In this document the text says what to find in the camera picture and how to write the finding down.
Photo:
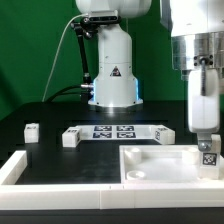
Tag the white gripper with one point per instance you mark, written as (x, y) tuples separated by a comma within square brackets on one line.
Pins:
[(203, 109)]

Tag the white square tabletop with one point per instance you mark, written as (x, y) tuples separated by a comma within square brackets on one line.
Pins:
[(161, 164)]

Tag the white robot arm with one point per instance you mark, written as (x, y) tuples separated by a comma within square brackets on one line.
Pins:
[(197, 40)]

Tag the white marker sheet with tags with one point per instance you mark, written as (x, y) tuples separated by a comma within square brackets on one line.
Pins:
[(116, 132)]

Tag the white U-shaped obstacle fence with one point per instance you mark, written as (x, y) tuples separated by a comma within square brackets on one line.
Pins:
[(102, 196)]

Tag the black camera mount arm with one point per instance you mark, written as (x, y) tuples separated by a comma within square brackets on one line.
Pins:
[(82, 34)]

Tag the grey depth camera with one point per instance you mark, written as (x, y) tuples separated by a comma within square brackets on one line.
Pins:
[(102, 17)]

